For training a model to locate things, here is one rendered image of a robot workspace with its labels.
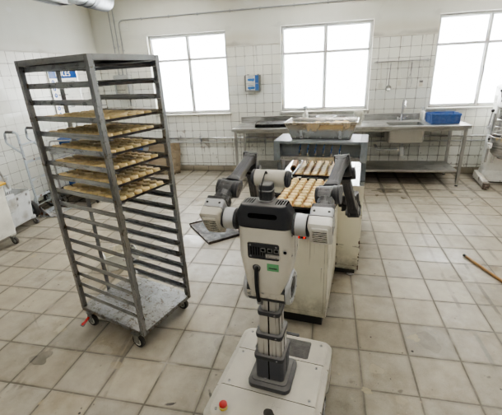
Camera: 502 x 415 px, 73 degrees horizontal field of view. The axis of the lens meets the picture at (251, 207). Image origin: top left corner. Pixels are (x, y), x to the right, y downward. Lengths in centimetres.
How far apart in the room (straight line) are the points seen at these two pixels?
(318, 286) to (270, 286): 95
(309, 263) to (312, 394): 82
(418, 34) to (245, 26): 261
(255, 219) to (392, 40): 502
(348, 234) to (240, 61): 400
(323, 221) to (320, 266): 105
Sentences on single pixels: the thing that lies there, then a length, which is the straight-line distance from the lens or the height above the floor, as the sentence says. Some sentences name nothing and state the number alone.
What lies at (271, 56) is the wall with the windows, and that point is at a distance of 608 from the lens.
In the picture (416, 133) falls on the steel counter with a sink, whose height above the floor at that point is 76.
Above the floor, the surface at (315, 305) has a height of 19.
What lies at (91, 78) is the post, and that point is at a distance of 194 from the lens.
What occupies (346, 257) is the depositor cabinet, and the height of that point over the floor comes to 20.
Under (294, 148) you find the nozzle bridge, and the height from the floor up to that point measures 110.
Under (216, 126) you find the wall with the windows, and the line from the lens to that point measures 637.
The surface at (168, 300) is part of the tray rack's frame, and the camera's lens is 271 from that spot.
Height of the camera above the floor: 170
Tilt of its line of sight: 22 degrees down
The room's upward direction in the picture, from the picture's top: 3 degrees counter-clockwise
